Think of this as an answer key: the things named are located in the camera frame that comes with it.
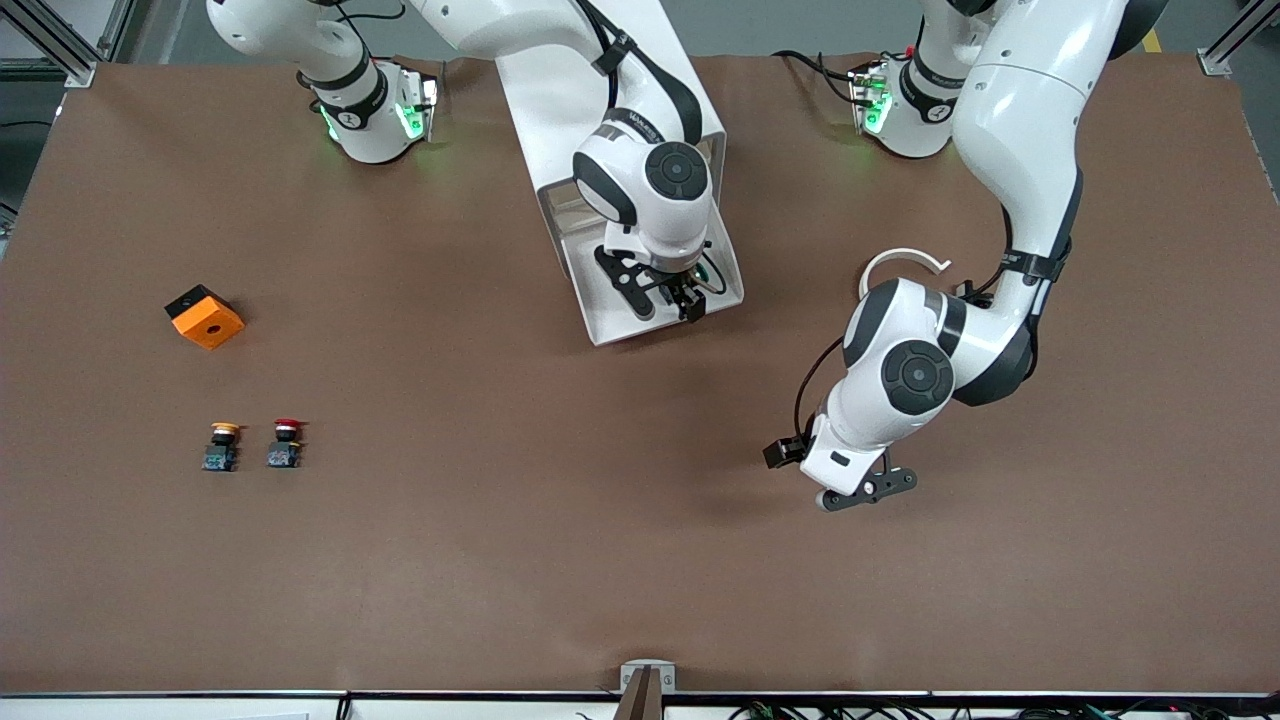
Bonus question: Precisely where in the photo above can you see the white drawer cabinet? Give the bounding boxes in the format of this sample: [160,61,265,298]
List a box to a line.
[483,0,728,281]

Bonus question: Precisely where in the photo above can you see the red push button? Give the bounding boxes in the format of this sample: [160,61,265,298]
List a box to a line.
[265,417,307,470]

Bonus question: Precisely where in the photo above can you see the orange black button box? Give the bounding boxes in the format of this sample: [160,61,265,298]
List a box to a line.
[164,284,246,351]

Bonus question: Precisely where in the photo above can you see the yellow push button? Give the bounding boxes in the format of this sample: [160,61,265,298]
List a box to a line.
[201,421,244,473]

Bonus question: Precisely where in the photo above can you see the white curved pipe clamp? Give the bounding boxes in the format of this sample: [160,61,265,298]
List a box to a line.
[858,247,951,301]

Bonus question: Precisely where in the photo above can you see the white base interface box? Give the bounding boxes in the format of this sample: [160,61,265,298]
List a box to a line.
[395,65,442,143]
[848,60,893,136]

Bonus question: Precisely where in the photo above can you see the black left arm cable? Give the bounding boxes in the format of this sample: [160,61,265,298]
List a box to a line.
[794,335,847,446]

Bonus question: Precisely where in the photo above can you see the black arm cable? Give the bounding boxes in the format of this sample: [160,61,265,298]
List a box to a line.
[575,0,703,143]
[794,335,847,446]

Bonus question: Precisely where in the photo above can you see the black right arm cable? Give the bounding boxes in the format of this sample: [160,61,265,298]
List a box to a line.
[575,0,703,143]

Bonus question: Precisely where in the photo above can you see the black base cable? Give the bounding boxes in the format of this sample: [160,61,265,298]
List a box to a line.
[772,48,863,106]

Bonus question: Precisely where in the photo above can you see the metal camera post bracket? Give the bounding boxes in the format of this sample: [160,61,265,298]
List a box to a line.
[619,659,677,720]

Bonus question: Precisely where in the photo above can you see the metal table edge rail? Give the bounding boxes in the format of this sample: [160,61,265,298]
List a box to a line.
[0,686,1280,720]

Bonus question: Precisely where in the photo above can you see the aluminium frame profile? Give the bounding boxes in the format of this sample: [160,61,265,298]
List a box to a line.
[0,0,101,89]
[1197,0,1280,79]

